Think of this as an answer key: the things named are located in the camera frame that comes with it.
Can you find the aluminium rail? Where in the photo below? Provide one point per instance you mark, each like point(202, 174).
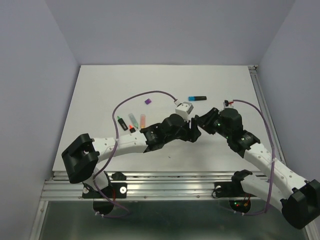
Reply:
point(144, 186)
point(265, 110)

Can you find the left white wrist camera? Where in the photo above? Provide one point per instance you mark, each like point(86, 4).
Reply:
point(183, 109)

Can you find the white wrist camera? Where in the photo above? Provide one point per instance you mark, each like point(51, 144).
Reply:
point(228, 104)
point(183, 109)

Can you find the green highlighter black body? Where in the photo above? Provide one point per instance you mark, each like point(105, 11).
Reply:
point(122, 123)

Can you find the orange pastel highlighter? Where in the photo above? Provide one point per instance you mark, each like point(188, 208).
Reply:
point(142, 121)

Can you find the orange highlighter black body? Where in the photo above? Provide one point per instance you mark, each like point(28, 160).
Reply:
point(132, 129)

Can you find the mint pastel highlighter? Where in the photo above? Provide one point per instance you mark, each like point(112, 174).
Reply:
point(133, 120)

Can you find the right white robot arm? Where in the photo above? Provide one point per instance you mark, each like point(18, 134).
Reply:
point(294, 196)

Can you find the blue highlighter black body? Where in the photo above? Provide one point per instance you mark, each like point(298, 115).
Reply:
point(197, 98)

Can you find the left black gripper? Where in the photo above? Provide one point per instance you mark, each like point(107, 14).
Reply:
point(190, 135)

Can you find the aluminium front rail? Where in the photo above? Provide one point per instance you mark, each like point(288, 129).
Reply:
point(144, 186)

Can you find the purple highlighter cap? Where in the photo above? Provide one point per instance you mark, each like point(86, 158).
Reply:
point(148, 101)

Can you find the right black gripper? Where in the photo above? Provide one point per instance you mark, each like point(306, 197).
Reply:
point(205, 120)

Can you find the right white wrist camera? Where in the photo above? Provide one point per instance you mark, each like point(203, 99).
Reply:
point(228, 104)

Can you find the aluminium right side rail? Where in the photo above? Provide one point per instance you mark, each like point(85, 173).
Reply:
point(265, 110)

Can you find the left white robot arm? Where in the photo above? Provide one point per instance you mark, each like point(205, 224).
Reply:
point(84, 153)

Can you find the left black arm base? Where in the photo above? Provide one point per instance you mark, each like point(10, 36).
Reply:
point(105, 192)

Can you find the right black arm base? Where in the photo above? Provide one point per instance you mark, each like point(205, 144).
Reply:
point(234, 189)

